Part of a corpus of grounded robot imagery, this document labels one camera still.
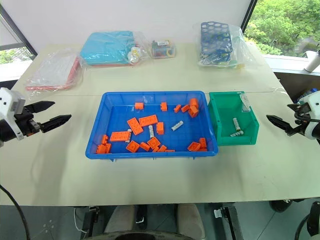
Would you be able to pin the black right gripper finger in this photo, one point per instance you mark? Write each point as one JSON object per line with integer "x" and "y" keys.
{"x": 278, "y": 122}
{"x": 293, "y": 107}

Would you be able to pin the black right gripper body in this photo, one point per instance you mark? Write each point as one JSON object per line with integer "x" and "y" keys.
{"x": 303, "y": 112}

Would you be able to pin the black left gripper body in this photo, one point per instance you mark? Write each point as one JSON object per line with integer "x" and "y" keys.
{"x": 26, "y": 120}

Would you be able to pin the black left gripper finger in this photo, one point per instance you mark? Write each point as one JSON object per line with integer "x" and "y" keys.
{"x": 55, "y": 122}
{"x": 40, "y": 106}

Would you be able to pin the green plastic bin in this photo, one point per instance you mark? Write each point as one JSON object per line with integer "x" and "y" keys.
{"x": 225, "y": 112}

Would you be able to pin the clear box of toys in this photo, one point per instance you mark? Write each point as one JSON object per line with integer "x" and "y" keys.
{"x": 163, "y": 48}

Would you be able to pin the plastic bag with pink sheets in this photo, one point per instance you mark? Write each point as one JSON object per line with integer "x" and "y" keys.
{"x": 53, "y": 72}

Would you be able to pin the clear label tag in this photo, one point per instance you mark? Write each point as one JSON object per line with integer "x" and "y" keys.
{"x": 245, "y": 102}

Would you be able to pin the white bottle with black cap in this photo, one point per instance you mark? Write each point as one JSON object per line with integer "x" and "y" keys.
{"x": 312, "y": 61}

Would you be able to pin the small orange block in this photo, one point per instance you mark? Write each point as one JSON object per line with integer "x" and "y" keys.
{"x": 170, "y": 151}
{"x": 162, "y": 148}
{"x": 185, "y": 108}
{"x": 177, "y": 108}
{"x": 160, "y": 128}
{"x": 144, "y": 146}
{"x": 163, "y": 106}
{"x": 139, "y": 106}
{"x": 202, "y": 142}
{"x": 104, "y": 140}
{"x": 155, "y": 149}

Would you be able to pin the blue plastic tray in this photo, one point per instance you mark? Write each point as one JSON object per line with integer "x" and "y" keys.
{"x": 110, "y": 117}

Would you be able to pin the flat orange block plate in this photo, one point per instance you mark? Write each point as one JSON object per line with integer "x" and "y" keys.
{"x": 148, "y": 121}
{"x": 135, "y": 126}
{"x": 119, "y": 136}

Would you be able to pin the tall orange block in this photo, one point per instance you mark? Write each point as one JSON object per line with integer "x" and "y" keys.
{"x": 193, "y": 112}
{"x": 193, "y": 102}

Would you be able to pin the cyan folded cloth pack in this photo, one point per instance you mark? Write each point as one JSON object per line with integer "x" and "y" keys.
{"x": 106, "y": 48}

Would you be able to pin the blue rack in plastic bag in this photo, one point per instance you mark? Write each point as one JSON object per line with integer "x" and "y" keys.
{"x": 216, "y": 42}

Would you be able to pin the clear bag with rings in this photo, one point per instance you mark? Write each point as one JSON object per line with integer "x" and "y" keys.
{"x": 136, "y": 53}

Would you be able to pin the grey rounded leg shape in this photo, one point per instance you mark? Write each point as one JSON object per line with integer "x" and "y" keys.
{"x": 120, "y": 218}
{"x": 191, "y": 220}

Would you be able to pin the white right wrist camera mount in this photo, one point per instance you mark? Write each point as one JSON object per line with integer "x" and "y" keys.
{"x": 314, "y": 100}

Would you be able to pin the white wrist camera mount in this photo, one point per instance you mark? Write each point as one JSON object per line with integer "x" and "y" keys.
{"x": 314, "y": 100}
{"x": 7, "y": 100}

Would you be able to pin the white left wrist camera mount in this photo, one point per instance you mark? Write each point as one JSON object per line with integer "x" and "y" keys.
{"x": 7, "y": 100}

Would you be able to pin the black table frame leg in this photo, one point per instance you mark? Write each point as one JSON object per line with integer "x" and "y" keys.
{"x": 231, "y": 222}
{"x": 90, "y": 220}

